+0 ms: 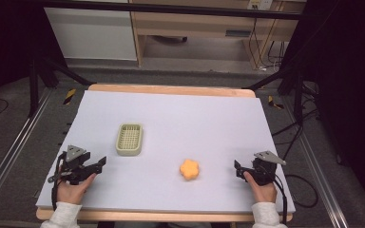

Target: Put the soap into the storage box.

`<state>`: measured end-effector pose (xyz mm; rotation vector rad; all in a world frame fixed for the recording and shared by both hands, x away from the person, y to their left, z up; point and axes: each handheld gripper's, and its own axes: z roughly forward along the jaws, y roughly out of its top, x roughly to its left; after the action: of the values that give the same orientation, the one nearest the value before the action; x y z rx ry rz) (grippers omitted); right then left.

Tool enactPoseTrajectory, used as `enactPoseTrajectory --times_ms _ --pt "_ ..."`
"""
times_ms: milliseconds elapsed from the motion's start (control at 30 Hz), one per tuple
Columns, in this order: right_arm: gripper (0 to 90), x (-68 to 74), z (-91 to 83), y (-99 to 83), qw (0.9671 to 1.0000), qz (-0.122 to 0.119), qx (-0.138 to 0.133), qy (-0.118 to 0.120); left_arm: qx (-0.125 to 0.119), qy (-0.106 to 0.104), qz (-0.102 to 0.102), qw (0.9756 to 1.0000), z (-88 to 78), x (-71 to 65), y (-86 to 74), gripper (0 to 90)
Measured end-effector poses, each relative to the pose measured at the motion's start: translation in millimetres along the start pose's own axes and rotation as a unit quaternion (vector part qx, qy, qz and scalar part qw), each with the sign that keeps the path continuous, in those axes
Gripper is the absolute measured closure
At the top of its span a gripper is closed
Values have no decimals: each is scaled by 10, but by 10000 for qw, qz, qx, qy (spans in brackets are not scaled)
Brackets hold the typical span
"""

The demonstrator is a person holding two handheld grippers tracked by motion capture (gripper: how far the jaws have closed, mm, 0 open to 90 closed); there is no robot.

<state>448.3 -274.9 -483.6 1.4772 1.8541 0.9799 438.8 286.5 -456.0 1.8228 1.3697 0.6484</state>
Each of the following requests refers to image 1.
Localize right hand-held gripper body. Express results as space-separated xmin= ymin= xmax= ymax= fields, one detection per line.
xmin=245 ymin=150 xmax=288 ymax=187

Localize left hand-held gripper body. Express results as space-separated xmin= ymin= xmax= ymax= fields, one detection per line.
xmin=48 ymin=144 xmax=93 ymax=186

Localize beige plastic basket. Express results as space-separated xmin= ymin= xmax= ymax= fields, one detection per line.
xmin=115 ymin=123 xmax=144 ymax=157

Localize orange flower-shaped sponge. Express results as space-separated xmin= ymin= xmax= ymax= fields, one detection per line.
xmin=179 ymin=158 xmax=201 ymax=181

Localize person's right hand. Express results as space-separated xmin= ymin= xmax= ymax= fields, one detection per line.
xmin=242 ymin=171 xmax=279 ymax=204

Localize person's left hand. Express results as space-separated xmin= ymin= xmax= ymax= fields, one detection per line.
xmin=56 ymin=173 xmax=98 ymax=206

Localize yellow black floor tape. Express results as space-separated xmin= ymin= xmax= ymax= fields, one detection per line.
xmin=62 ymin=87 xmax=77 ymax=105
xmin=267 ymin=95 xmax=285 ymax=110

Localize white table mat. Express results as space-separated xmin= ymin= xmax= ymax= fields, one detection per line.
xmin=34 ymin=89 xmax=297 ymax=215

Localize black metal stand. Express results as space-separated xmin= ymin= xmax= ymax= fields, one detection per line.
xmin=28 ymin=53 xmax=93 ymax=119
xmin=241 ymin=67 xmax=318 ymax=123

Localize wooden table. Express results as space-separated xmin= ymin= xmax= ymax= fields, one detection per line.
xmin=35 ymin=83 xmax=295 ymax=223

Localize white cabinet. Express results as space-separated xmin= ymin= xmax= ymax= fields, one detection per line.
xmin=43 ymin=7 xmax=138 ymax=62

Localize wooden desk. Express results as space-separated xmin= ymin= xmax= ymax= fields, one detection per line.
xmin=128 ymin=0 xmax=308 ymax=69

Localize white power strip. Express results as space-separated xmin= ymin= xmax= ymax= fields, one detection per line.
xmin=246 ymin=0 xmax=274 ymax=10

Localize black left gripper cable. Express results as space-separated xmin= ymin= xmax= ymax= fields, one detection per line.
xmin=50 ymin=151 xmax=68 ymax=212

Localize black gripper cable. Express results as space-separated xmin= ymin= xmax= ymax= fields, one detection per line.
xmin=50 ymin=151 xmax=68 ymax=212
xmin=273 ymin=178 xmax=290 ymax=226

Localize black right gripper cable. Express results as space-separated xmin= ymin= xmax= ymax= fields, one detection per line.
xmin=273 ymin=178 xmax=290 ymax=226

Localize black floor cable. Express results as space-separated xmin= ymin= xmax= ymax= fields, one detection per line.
xmin=284 ymin=173 xmax=319 ymax=209

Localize metal floor rail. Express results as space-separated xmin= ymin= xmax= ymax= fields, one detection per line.
xmin=281 ymin=96 xmax=351 ymax=228
xmin=0 ymin=89 xmax=53 ymax=220

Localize black hanging cables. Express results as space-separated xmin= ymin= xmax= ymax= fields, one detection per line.
xmin=248 ymin=17 xmax=287 ymax=71

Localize black metal frame bar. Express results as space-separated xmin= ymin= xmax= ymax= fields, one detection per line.
xmin=34 ymin=0 xmax=302 ymax=21

